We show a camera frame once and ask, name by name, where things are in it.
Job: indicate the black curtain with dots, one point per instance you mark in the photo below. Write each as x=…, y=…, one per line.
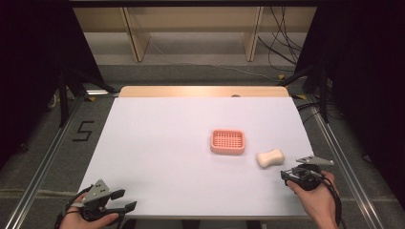
x=366, y=79
x=35, y=63

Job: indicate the pink soap dish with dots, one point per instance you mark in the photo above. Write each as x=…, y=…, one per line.
x=227, y=141

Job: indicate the person's left hand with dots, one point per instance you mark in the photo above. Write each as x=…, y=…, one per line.
x=82, y=222

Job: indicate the wooden table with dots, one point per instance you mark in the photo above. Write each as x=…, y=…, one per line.
x=191, y=91

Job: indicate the cream soap bar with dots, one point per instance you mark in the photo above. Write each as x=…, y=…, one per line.
x=270, y=158

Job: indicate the aluminium floor rail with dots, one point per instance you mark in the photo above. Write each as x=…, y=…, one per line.
x=41, y=171
x=344, y=159

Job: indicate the white table sheet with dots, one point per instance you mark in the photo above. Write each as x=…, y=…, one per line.
x=178, y=159

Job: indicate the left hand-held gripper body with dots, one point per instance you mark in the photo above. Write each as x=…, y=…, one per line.
x=95, y=194

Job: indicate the beige wooden shelf unit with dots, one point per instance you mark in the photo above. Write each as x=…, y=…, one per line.
x=191, y=28

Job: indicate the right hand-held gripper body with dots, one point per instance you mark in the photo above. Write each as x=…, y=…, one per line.
x=310, y=178

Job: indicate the person's right hand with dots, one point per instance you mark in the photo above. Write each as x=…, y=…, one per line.
x=318, y=203

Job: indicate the black metal stand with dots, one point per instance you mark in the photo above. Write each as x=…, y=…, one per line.
x=323, y=95
x=63, y=95

